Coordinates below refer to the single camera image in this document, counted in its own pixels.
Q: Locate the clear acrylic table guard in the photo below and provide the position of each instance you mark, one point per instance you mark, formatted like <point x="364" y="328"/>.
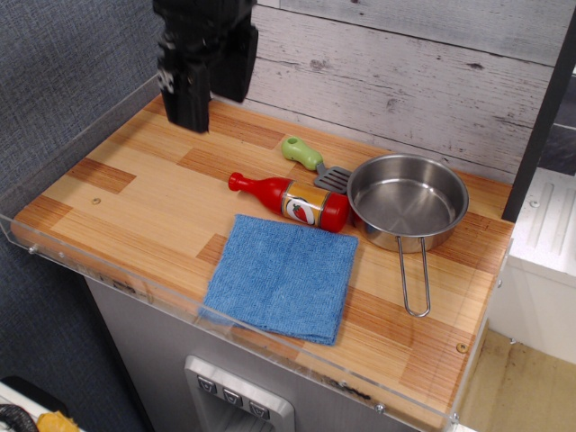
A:
<point x="143" y="209"/>

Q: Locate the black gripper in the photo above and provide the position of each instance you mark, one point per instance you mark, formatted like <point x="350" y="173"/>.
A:
<point x="219" y="33"/>

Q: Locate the steel pan with wire handle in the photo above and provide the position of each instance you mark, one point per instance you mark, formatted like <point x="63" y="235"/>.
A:
<point x="407" y="204"/>

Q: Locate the blue folded cloth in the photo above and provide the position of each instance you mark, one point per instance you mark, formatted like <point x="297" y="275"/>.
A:
<point x="283" y="278"/>

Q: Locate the silver button panel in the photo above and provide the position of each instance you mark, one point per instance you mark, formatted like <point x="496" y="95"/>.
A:
<point x="226" y="402"/>

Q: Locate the yellow object bottom left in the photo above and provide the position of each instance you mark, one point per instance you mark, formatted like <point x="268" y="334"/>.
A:
<point x="56" y="422"/>

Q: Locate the red toy sauce bottle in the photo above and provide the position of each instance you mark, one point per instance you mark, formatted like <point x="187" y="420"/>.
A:
<point x="297" y="201"/>

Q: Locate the white cabinet on right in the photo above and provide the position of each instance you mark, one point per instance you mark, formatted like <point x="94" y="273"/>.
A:
<point x="534" y="299"/>

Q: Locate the green handled toy spatula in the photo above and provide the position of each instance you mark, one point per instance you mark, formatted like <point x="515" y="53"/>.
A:
<point x="333" y="179"/>

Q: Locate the dark right shelf post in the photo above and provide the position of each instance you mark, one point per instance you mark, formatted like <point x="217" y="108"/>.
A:
<point x="553" y="97"/>

